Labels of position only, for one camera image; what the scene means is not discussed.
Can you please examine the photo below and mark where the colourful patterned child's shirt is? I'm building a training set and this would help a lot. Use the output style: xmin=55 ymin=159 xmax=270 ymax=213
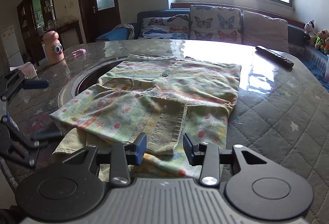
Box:
xmin=51 ymin=55 xmax=241 ymax=178

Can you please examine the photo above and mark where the dark wooden display cabinet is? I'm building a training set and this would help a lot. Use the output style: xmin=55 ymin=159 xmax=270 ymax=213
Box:
xmin=17 ymin=0 xmax=83 ymax=65

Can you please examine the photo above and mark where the upright butterfly print cushion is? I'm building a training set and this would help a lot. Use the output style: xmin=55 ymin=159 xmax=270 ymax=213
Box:
xmin=190 ymin=5 xmax=242 ymax=44

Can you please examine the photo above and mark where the brown bear plush toy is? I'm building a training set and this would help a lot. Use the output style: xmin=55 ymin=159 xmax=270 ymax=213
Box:
xmin=315 ymin=29 xmax=328 ymax=51

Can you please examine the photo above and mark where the flat butterfly print cushion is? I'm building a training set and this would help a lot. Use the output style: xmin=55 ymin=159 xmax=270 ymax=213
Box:
xmin=138 ymin=14 xmax=190 ymax=39

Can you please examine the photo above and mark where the orange fox plush toy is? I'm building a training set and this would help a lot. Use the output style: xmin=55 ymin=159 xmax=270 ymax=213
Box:
xmin=322 ymin=37 xmax=329 ymax=54

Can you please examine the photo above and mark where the pink cartoon face bottle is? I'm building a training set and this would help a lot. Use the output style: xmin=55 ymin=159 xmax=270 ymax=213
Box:
xmin=42 ymin=30 xmax=64 ymax=65

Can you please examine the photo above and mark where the black round induction cooktop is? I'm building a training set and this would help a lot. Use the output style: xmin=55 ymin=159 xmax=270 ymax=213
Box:
xmin=71 ymin=60 xmax=123 ymax=97

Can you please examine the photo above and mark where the dark blue sofa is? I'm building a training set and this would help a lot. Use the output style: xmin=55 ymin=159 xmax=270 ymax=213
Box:
xmin=96 ymin=8 xmax=328 ymax=88

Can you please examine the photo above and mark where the blue grey cloth pile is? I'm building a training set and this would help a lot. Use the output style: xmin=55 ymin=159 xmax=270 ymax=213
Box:
xmin=95 ymin=24 xmax=135 ymax=42

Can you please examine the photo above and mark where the white refrigerator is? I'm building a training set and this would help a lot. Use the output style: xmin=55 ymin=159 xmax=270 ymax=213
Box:
xmin=1 ymin=26 xmax=24 ymax=67

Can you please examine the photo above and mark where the plain beige cushion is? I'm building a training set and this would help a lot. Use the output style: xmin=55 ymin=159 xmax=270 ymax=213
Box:
xmin=243 ymin=10 xmax=289 ymax=53

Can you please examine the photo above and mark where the black white plush toy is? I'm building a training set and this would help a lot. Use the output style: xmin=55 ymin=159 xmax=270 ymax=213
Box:
xmin=304 ymin=20 xmax=316 ymax=42

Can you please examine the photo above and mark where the black remote control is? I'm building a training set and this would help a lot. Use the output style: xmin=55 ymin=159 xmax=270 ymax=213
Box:
xmin=255 ymin=46 xmax=294 ymax=69

